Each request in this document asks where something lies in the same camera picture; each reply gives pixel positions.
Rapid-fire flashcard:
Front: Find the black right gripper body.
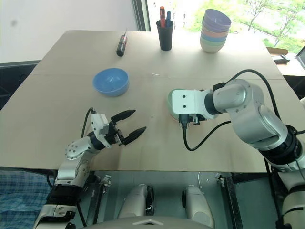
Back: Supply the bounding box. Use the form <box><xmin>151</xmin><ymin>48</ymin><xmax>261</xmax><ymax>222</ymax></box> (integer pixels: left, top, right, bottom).
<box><xmin>188</xmin><ymin>114</ymin><xmax>206</xmax><ymax>125</ymax></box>

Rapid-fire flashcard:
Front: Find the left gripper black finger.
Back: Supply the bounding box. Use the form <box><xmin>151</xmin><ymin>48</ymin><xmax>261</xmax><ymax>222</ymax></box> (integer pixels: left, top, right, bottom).
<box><xmin>122</xmin><ymin>126</ymin><xmax>147</xmax><ymax>146</ymax></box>
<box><xmin>110</xmin><ymin>109</ymin><xmax>137</xmax><ymax>124</ymax></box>

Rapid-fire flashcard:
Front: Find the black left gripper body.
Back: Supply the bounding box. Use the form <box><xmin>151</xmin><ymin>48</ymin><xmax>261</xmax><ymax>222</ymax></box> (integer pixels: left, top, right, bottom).
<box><xmin>104</xmin><ymin>120</ymin><xmax>125</xmax><ymax>146</ymax></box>

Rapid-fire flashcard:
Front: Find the cream bowl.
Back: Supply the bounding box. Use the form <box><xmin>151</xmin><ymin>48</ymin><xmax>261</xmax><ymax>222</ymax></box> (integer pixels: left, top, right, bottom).
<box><xmin>199</xmin><ymin>41</ymin><xmax>226</xmax><ymax>54</ymax></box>

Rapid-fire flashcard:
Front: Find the mint green stacked bowl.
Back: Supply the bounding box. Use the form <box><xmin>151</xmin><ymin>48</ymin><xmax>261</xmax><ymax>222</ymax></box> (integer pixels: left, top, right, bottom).
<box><xmin>200</xmin><ymin>37</ymin><xmax>227</xmax><ymax>46</ymax></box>

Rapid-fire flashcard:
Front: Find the light blue stacked bowl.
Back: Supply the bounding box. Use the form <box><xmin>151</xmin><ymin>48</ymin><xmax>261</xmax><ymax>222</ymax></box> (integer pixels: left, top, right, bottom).
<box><xmin>200</xmin><ymin>32</ymin><xmax>228</xmax><ymax>42</ymax></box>

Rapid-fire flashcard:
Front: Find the salmon pink stacked bowl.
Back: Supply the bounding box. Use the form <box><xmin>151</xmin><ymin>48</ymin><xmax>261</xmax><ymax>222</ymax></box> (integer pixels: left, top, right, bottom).
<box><xmin>201</xmin><ymin>28</ymin><xmax>229</xmax><ymax>39</ymax></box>

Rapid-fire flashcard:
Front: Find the lavender bowl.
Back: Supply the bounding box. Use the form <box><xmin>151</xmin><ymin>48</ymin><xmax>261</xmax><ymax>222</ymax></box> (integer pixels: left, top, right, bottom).
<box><xmin>202</xmin><ymin>21</ymin><xmax>230</xmax><ymax>34</ymax></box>

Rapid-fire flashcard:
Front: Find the purple bowl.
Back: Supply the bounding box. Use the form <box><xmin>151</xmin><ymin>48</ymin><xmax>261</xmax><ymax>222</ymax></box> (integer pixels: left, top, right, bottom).
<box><xmin>203</xmin><ymin>9</ymin><xmax>232</xmax><ymax>31</ymax></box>

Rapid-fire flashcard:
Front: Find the grey rounded robot leg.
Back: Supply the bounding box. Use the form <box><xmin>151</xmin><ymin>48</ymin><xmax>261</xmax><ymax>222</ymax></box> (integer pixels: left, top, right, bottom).
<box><xmin>182</xmin><ymin>184</ymin><xmax>215</xmax><ymax>229</ymax></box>
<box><xmin>119</xmin><ymin>183</ymin><xmax>155</xmax><ymax>219</ymax></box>

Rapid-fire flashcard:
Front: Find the black marker with red label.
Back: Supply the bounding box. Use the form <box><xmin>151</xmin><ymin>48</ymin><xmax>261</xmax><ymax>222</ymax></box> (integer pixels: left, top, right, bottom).
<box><xmin>116</xmin><ymin>28</ymin><xmax>129</xmax><ymax>57</ymax></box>

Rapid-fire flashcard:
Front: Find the black pen cup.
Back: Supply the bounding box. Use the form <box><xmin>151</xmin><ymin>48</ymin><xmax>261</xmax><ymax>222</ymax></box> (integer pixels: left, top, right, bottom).
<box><xmin>156</xmin><ymin>20</ymin><xmax>174</xmax><ymax>51</ymax></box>

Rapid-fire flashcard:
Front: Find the grey robot torso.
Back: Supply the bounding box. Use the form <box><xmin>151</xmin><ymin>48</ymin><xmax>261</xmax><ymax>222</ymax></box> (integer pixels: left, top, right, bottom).
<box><xmin>91</xmin><ymin>214</ymin><xmax>215</xmax><ymax>229</ymax></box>

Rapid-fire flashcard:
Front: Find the black flat device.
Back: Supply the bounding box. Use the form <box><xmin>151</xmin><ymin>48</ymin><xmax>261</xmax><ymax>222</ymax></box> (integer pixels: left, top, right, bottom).
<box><xmin>271</xmin><ymin>54</ymin><xmax>291</xmax><ymax>64</ymax></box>

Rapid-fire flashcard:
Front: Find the brown cardboard box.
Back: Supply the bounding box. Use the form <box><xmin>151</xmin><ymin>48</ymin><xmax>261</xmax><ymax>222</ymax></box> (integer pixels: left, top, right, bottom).
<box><xmin>265</xmin><ymin>46</ymin><xmax>289</xmax><ymax>55</ymax></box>

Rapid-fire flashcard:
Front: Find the red marker pen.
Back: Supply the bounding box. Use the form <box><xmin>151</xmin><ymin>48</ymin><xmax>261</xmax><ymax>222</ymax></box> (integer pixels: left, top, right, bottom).
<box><xmin>159</xmin><ymin>6</ymin><xmax>167</xmax><ymax>28</ymax></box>

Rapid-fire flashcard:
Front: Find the blue plaid cloth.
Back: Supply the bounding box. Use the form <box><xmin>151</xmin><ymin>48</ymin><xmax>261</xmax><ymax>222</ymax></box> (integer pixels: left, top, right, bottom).
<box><xmin>0</xmin><ymin>169</ymin><xmax>52</xmax><ymax>229</ymax></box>

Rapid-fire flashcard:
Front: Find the dark side bench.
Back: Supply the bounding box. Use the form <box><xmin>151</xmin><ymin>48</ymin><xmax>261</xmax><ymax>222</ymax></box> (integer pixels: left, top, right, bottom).
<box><xmin>0</xmin><ymin>59</ymin><xmax>41</xmax><ymax>112</ymax></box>

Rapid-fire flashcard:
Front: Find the laptop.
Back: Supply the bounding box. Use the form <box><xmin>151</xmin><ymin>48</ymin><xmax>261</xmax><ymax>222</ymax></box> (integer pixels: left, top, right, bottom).
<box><xmin>295</xmin><ymin>44</ymin><xmax>305</xmax><ymax>70</ymax></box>

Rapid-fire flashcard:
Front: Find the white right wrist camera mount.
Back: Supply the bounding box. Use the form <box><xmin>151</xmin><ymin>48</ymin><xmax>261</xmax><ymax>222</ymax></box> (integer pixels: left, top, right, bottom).
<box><xmin>171</xmin><ymin>89</ymin><xmax>219</xmax><ymax>121</ymax></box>

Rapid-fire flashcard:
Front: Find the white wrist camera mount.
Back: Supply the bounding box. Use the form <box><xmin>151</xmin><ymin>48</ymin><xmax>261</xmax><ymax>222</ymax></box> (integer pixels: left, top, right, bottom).
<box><xmin>171</xmin><ymin>89</ymin><xmax>219</xmax><ymax>121</ymax></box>
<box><xmin>91</xmin><ymin>113</ymin><xmax>111</xmax><ymax>144</ymax></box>

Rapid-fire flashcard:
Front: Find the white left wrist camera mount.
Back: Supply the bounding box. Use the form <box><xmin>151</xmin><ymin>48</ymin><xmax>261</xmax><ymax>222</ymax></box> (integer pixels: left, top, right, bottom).
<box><xmin>91</xmin><ymin>113</ymin><xmax>111</xmax><ymax>144</ymax></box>

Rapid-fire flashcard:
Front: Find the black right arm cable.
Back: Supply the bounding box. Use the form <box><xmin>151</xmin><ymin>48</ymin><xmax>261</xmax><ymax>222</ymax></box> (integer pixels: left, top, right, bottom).
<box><xmin>179</xmin><ymin>69</ymin><xmax>305</xmax><ymax>152</ymax></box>

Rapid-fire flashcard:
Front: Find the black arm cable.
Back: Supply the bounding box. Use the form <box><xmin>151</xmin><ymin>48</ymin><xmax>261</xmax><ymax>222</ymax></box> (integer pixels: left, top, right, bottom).
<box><xmin>179</xmin><ymin>69</ymin><xmax>305</xmax><ymax>152</ymax></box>
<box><xmin>81</xmin><ymin>107</ymin><xmax>96</xmax><ymax>139</ymax></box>

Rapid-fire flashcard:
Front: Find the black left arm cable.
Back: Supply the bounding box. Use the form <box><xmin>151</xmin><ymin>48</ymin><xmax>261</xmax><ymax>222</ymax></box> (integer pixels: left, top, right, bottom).
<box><xmin>81</xmin><ymin>107</ymin><xmax>96</xmax><ymax>139</ymax></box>

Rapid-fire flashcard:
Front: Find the black table frame strut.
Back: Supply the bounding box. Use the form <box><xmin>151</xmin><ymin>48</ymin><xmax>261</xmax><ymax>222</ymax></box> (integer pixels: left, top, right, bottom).
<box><xmin>215</xmin><ymin>172</ymin><xmax>244</xmax><ymax>229</ymax></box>

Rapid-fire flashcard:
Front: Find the dark window frame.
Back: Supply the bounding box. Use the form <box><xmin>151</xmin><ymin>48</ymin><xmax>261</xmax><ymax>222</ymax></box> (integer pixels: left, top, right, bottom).
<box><xmin>132</xmin><ymin>0</ymin><xmax>152</xmax><ymax>32</ymax></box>

